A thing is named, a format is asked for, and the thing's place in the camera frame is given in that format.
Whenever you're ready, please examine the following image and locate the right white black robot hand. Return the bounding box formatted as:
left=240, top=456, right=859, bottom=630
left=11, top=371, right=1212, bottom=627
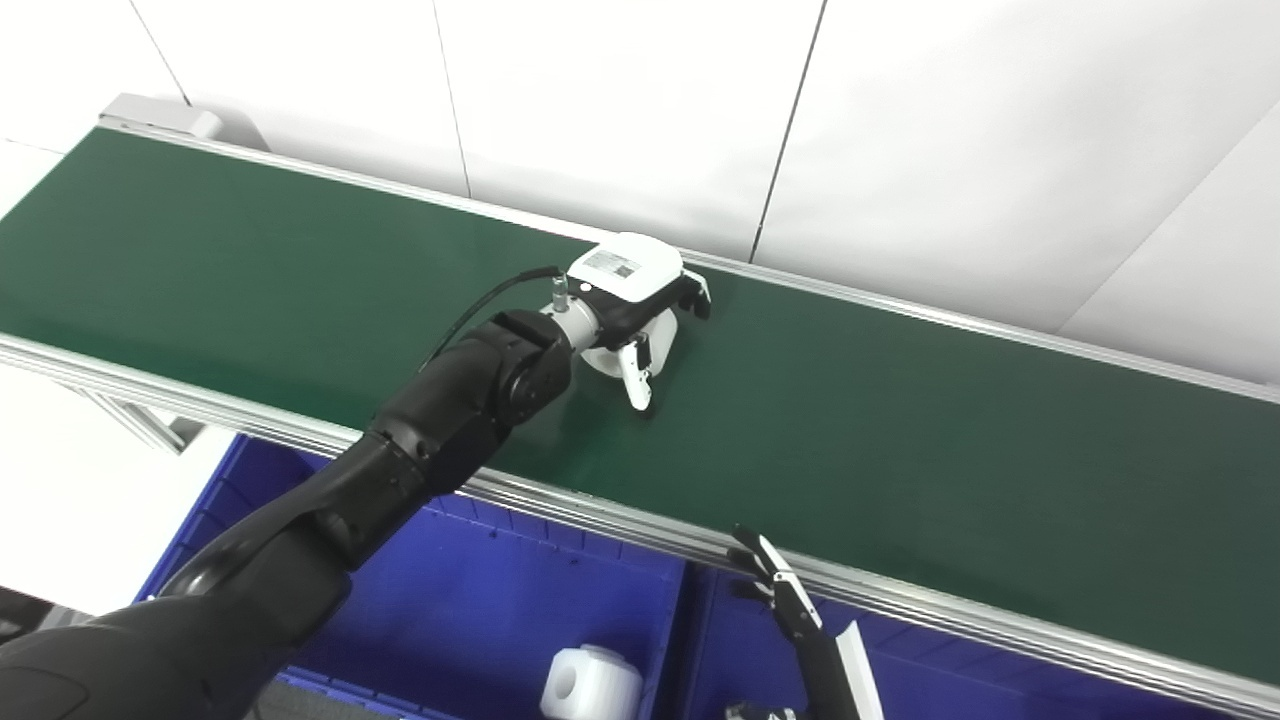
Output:
left=724, top=522, right=887, bottom=720

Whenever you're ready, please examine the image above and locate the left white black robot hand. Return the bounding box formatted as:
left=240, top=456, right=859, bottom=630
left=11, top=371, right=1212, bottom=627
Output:
left=566, top=232, right=714, bottom=414

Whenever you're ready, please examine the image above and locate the white round plastic part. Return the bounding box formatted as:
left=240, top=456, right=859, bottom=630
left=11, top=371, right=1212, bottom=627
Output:
left=539, top=645, right=645, bottom=720
left=580, top=310, right=680, bottom=382

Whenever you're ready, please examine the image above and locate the blue plastic bin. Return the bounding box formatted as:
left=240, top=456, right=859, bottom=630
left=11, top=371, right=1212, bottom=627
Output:
left=134, top=432, right=692, bottom=720
left=680, top=560, right=1280, bottom=720

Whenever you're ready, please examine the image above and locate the green conveyor belt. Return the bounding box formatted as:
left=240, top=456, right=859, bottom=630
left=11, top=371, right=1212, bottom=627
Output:
left=0, top=93, right=1280, bottom=720
left=0, top=127, right=1280, bottom=692

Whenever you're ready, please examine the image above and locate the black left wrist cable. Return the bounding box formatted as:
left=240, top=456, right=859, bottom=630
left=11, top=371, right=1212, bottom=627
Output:
left=417, top=264, right=571, bottom=373

